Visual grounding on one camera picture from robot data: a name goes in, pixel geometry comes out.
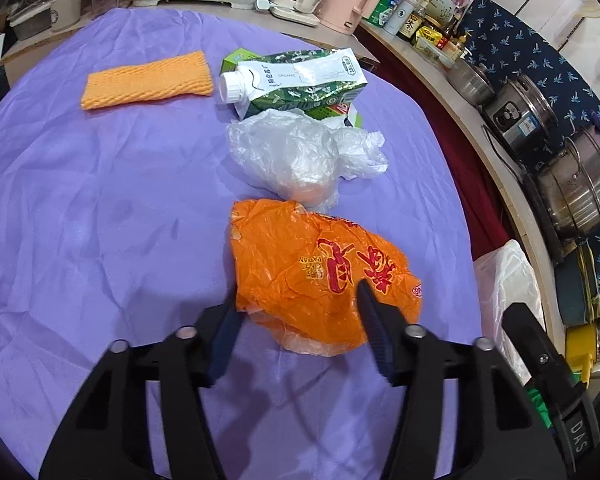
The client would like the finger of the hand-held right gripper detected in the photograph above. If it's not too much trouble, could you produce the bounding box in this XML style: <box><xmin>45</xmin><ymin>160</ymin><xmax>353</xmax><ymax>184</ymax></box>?
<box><xmin>502</xmin><ymin>302</ymin><xmax>587</xmax><ymax>411</ymax></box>

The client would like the white bottle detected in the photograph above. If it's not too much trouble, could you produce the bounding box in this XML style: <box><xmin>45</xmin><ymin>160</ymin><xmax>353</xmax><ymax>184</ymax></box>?
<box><xmin>382</xmin><ymin>0</ymin><xmax>416</xmax><ymax>35</ymax></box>

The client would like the clear plastic bag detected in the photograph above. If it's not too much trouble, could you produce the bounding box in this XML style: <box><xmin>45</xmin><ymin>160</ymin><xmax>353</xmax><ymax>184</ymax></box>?
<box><xmin>226</xmin><ymin>108</ymin><xmax>388</xmax><ymax>213</ymax></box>

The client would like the curved wooden counter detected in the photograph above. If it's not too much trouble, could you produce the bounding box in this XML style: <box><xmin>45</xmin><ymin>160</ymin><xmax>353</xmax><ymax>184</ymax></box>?
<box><xmin>355</xmin><ymin>25</ymin><xmax>571</xmax><ymax>361</ymax></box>

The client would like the blue patterned cloth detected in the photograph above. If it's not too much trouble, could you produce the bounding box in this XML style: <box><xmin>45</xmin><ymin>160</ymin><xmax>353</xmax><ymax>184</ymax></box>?
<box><xmin>460</xmin><ymin>0</ymin><xmax>600</xmax><ymax>306</ymax></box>

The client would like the white green carton box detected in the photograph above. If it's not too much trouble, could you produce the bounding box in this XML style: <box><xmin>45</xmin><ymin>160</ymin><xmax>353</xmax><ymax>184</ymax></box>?
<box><xmin>420</xmin><ymin>0</ymin><xmax>458</xmax><ymax>26</ymax></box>

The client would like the green white drink carton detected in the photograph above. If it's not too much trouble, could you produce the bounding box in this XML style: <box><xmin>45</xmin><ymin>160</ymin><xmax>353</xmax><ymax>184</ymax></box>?
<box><xmin>219</xmin><ymin>47</ymin><xmax>368</xmax><ymax>128</ymax></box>

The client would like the pink electric kettle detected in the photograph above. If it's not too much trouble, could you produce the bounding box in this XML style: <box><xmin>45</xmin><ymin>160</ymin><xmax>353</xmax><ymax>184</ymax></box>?
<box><xmin>320</xmin><ymin>0</ymin><xmax>390</xmax><ymax>36</ymax></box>

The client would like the orange printed plastic bag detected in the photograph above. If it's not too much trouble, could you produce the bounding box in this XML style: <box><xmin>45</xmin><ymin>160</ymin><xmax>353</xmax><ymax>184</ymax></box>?
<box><xmin>230</xmin><ymin>199</ymin><xmax>423</xmax><ymax>357</ymax></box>

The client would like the large steel steamer pot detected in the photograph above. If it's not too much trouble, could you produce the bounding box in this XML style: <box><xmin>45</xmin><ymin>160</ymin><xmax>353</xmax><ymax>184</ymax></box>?
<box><xmin>535</xmin><ymin>125</ymin><xmax>600</xmax><ymax>241</ymax></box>

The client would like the bin with white liner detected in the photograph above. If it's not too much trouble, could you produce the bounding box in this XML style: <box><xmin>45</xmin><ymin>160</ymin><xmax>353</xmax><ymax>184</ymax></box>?
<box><xmin>472</xmin><ymin>240</ymin><xmax>546</xmax><ymax>386</ymax></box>

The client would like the small steel pot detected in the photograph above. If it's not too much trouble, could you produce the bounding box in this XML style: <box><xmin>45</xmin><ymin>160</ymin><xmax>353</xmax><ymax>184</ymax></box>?
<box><xmin>447</xmin><ymin>57</ymin><xmax>496</xmax><ymax>107</ymax></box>

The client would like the dark soy sauce bottle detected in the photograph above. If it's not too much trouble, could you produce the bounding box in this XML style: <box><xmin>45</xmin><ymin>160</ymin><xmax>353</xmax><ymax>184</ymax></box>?
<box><xmin>442</xmin><ymin>25</ymin><xmax>461</xmax><ymax>58</ymax></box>

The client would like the red cloth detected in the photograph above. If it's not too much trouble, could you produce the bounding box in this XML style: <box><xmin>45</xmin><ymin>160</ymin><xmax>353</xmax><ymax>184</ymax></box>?
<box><xmin>355</xmin><ymin>30</ymin><xmax>511</xmax><ymax>251</ymax></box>

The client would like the white ceramic pot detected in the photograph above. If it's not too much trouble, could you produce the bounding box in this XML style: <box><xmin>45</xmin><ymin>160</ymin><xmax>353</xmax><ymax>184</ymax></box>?
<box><xmin>50</xmin><ymin>0</ymin><xmax>83</xmax><ymax>33</ymax></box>

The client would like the orange foam fruit net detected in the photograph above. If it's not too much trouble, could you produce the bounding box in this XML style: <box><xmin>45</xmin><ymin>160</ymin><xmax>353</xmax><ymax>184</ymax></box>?
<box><xmin>80</xmin><ymin>50</ymin><xmax>215</xmax><ymax>111</ymax></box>

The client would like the green tin can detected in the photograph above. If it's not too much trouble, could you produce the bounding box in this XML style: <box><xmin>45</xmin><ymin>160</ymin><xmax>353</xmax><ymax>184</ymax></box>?
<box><xmin>367</xmin><ymin>0</ymin><xmax>406</xmax><ymax>28</ymax></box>

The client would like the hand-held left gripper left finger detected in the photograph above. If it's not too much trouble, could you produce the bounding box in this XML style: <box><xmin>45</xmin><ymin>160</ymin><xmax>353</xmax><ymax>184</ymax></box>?
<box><xmin>39</xmin><ymin>287</ymin><xmax>244</xmax><ymax>480</ymax></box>

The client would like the dark teal basin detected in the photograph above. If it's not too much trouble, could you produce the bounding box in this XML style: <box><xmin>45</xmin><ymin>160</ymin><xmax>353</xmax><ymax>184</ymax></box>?
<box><xmin>552</xmin><ymin>240</ymin><xmax>600</xmax><ymax>323</ymax></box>

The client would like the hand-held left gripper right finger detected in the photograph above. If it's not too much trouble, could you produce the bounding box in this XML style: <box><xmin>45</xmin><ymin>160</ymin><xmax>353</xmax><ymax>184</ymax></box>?
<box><xmin>355</xmin><ymin>280</ymin><xmax>566</xmax><ymax>480</ymax></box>

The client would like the yellow packet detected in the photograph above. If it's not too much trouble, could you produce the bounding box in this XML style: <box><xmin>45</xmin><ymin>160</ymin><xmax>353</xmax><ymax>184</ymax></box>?
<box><xmin>414</xmin><ymin>27</ymin><xmax>443</xmax><ymax>53</ymax></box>

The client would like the steel rice cooker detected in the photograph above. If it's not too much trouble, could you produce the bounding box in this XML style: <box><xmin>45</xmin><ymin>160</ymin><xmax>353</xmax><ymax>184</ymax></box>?
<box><xmin>482</xmin><ymin>75</ymin><xmax>561</xmax><ymax>153</ymax></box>

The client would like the brown sauce bottle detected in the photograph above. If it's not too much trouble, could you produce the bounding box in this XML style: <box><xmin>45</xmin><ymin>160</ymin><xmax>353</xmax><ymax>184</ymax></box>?
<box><xmin>397</xmin><ymin>0</ymin><xmax>426</xmax><ymax>43</ymax></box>

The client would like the black induction cooker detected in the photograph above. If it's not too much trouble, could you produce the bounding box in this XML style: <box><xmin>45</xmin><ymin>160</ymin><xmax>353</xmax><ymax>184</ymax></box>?
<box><xmin>522</xmin><ymin>172</ymin><xmax>578</xmax><ymax>263</ymax></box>

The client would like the purple tablecloth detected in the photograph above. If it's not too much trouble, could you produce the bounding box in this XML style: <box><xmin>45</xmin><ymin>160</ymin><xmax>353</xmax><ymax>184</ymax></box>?
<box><xmin>0</xmin><ymin>2</ymin><xmax>483</xmax><ymax>480</ymax></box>

